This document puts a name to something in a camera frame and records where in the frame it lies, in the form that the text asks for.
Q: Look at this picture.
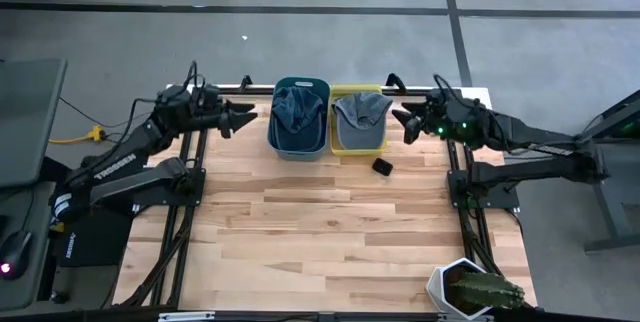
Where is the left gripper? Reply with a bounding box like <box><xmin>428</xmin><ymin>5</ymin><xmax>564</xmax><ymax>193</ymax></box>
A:
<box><xmin>186</xmin><ymin>100</ymin><xmax>259</xmax><ymax>140</ymax></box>

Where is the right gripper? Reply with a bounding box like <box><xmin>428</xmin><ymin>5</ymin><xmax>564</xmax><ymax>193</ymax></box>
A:
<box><xmin>390</xmin><ymin>90</ymin><xmax>485</xmax><ymax>146</ymax></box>

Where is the grey denim cap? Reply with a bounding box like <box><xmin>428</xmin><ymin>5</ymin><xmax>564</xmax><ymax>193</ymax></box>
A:
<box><xmin>333</xmin><ymin>92</ymin><xmax>394</xmax><ymax>151</ymax></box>

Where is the small black rectangular object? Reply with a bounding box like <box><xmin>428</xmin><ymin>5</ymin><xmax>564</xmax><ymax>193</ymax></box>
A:
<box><xmin>371</xmin><ymin>157</ymin><xmax>394</xmax><ymax>177</ymax></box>

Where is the yellow plastic bin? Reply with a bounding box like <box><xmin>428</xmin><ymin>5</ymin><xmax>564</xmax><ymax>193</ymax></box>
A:
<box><xmin>328</xmin><ymin>84</ymin><xmax>390</xmax><ymax>157</ymax></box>

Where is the blue plastic bin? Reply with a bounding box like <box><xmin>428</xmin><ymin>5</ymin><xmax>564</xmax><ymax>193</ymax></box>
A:
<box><xmin>267</xmin><ymin>77</ymin><xmax>332</xmax><ymax>162</ymax></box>

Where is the white faceted plant pot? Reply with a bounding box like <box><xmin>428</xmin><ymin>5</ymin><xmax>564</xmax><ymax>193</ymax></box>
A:
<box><xmin>425</xmin><ymin>257</ymin><xmax>496</xmax><ymax>321</ymax></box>

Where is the green cactus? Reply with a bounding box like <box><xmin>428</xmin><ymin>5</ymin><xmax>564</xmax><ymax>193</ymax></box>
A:
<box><xmin>449</xmin><ymin>270</ymin><xmax>527</xmax><ymax>311</ymax></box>

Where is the black Trossen controller box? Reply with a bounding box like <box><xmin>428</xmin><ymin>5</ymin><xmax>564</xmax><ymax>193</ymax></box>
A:
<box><xmin>54</xmin><ymin>194</ymin><xmax>135</xmax><ymax>269</ymax></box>

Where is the dark grey flat panel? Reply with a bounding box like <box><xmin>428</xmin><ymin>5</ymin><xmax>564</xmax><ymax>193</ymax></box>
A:
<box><xmin>0</xmin><ymin>56</ymin><xmax>69</xmax><ymax>189</ymax></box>

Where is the black metal stand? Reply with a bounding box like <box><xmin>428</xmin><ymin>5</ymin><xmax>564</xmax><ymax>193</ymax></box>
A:
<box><xmin>574</xmin><ymin>89</ymin><xmax>640</xmax><ymax>254</ymax></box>

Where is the black computer mouse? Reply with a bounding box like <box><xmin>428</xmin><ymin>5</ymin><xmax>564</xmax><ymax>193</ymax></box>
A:
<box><xmin>0</xmin><ymin>230</ymin><xmax>34</xmax><ymax>281</ymax></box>

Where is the grey side desk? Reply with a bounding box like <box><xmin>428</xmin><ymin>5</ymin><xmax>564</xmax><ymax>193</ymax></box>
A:
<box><xmin>0</xmin><ymin>181</ymin><xmax>59</xmax><ymax>313</ymax></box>

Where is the black aluminium frame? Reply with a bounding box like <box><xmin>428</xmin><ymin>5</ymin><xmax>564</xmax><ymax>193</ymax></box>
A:
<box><xmin>112</xmin><ymin>72</ymin><xmax>524</xmax><ymax>322</ymax></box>

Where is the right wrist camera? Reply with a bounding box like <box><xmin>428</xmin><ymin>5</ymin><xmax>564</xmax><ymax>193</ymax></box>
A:
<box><xmin>427</xmin><ymin>88</ymin><xmax>452</xmax><ymax>109</ymax></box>

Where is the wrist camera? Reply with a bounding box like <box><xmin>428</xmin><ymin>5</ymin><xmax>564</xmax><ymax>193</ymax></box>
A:
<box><xmin>427</xmin><ymin>88</ymin><xmax>452</xmax><ymax>109</ymax></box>
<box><xmin>189</xmin><ymin>84</ymin><xmax>222</xmax><ymax>108</ymax></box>

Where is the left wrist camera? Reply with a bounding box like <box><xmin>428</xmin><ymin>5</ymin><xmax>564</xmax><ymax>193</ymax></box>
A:
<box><xmin>189</xmin><ymin>84</ymin><xmax>222</xmax><ymax>108</ymax></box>

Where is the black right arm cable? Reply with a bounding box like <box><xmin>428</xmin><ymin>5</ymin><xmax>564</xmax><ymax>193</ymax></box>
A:
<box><xmin>432</xmin><ymin>73</ymin><xmax>452</xmax><ymax>94</ymax></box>

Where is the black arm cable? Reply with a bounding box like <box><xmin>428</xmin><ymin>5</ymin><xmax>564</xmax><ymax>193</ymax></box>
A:
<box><xmin>122</xmin><ymin>60</ymin><xmax>207</xmax><ymax>163</ymax></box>
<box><xmin>432</xmin><ymin>73</ymin><xmax>452</xmax><ymax>94</ymax></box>

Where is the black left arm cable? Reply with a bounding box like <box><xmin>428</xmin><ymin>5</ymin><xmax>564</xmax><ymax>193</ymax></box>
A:
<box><xmin>122</xmin><ymin>60</ymin><xmax>207</xmax><ymax>163</ymax></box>

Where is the yellow extension cable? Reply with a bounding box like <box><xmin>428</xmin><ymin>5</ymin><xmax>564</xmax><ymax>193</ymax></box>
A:
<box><xmin>48</xmin><ymin>126</ymin><xmax>107</xmax><ymax>146</ymax></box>

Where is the black floor cable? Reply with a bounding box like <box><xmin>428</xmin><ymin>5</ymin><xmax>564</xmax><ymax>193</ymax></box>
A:
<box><xmin>59</xmin><ymin>96</ymin><xmax>151</xmax><ymax>129</ymax></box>

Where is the silver aluminium bracket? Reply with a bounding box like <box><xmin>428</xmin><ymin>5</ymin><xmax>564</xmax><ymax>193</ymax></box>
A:
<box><xmin>157</xmin><ymin>310</ymin><xmax>217</xmax><ymax>322</ymax></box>

